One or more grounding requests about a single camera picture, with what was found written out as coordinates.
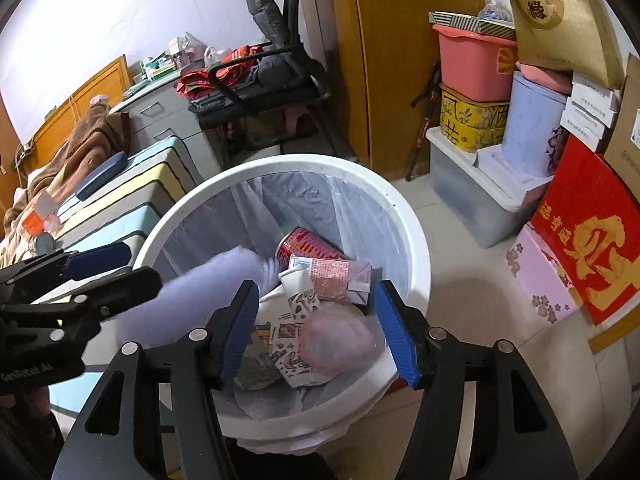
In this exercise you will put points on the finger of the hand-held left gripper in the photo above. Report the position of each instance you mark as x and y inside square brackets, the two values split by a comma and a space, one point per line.
[130, 285]
[95, 262]

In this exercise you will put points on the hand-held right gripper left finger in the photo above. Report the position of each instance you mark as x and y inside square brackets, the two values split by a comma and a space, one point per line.
[237, 330]

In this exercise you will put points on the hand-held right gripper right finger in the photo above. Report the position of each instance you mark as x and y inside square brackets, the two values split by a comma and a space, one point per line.
[397, 335]

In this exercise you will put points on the white foam fruit net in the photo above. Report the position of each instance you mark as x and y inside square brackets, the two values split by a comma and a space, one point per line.
[210, 280]

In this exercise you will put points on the white printed paper cup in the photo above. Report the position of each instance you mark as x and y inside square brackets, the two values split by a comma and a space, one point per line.
[295, 310]

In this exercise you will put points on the pink strawberry milk carton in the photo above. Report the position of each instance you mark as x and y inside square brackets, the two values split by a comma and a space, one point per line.
[335, 277]

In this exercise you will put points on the white trash bin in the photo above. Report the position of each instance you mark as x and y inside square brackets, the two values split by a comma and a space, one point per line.
[410, 240]

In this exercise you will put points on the person's left forearm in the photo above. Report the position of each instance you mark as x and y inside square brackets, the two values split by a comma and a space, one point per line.
[20, 440]

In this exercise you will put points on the pink plastic bag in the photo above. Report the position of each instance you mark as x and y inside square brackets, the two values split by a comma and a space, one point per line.
[340, 340]

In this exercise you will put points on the orange and white box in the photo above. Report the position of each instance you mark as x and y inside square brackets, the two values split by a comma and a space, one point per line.
[35, 220]

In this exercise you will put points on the dark blue glasses case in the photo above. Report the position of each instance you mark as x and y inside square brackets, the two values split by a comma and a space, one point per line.
[102, 175]

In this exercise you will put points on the striped mattress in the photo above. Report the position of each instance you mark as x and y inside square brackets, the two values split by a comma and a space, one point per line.
[140, 185]

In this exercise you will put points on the red label bottle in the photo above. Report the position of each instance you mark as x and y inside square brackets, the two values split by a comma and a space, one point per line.
[305, 245]

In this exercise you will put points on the brown blanket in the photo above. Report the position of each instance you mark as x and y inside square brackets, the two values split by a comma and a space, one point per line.
[85, 145]

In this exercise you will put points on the clear bin liner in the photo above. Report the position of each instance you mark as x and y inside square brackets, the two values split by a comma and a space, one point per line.
[350, 210]

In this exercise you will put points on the pink floral box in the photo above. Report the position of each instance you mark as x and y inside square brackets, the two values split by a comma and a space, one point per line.
[535, 270]

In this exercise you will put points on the clear plastic storage box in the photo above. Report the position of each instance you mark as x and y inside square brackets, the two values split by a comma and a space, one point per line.
[465, 195]

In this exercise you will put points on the grey drawer cabinet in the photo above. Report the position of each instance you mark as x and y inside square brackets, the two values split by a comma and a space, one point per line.
[160, 115]

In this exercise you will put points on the wooden headboard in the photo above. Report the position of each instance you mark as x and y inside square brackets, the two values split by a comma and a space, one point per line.
[90, 95]

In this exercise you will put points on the red plaid bag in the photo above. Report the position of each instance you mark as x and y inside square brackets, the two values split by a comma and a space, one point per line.
[200, 80]

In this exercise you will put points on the black red long tool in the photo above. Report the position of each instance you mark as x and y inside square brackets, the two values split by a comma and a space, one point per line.
[422, 125]

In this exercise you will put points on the clutter of small boxes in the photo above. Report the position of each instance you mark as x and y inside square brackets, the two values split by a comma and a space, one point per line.
[165, 60]

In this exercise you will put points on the pink plastic stool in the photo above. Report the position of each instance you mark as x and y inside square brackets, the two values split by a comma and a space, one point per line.
[300, 120]

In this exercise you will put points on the red gold gift box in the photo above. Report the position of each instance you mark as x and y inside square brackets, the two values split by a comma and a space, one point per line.
[575, 200]

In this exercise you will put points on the yellow floral box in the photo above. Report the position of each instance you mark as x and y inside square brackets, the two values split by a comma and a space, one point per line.
[470, 120]

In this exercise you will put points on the white plastic bag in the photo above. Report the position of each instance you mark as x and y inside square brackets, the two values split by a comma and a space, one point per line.
[212, 55]

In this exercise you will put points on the lavender round bucket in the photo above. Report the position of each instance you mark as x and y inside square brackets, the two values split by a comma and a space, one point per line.
[530, 125]

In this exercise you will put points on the white flat box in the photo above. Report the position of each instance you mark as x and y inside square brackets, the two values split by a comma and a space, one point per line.
[590, 112]
[582, 132]
[597, 87]

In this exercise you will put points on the wooden door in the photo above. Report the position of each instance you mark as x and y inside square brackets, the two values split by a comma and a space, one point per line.
[390, 60]

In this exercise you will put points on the pink plastic storage box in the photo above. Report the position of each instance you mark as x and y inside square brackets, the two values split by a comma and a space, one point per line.
[470, 65]

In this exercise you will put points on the brown cardboard box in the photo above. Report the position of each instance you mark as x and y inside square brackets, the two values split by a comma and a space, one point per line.
[625, 125]

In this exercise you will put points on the black office chair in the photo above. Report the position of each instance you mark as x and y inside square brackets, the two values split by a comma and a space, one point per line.
[295, 20]

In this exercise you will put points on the patterned flat box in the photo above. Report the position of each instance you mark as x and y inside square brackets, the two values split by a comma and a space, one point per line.
[465, 21]

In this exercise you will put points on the gold paper bag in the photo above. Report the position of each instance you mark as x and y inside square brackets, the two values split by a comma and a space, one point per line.
[555, 20]

